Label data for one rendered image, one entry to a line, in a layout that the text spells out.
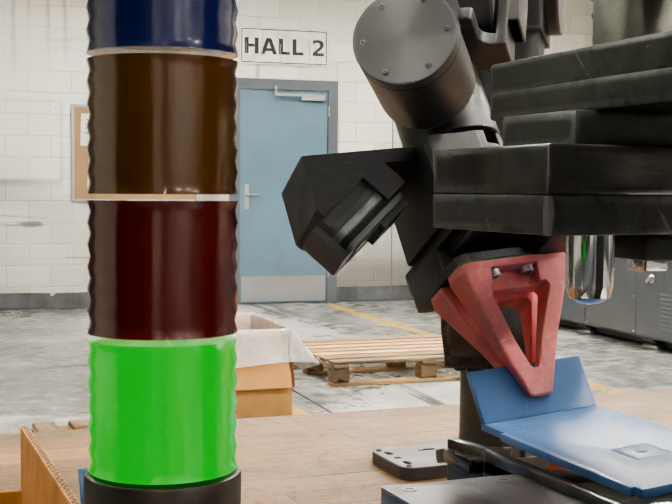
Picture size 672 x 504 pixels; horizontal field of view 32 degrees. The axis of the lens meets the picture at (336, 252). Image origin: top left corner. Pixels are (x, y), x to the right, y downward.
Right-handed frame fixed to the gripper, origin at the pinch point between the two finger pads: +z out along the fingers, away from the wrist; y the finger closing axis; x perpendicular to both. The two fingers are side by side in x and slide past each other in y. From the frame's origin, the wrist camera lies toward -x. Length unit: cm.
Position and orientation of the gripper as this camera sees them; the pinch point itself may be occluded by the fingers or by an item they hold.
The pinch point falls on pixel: (533, 383)
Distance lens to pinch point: 66.1
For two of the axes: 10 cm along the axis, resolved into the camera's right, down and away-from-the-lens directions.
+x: 9.2, -1.1, 3.7
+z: 2.6, 8.9, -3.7
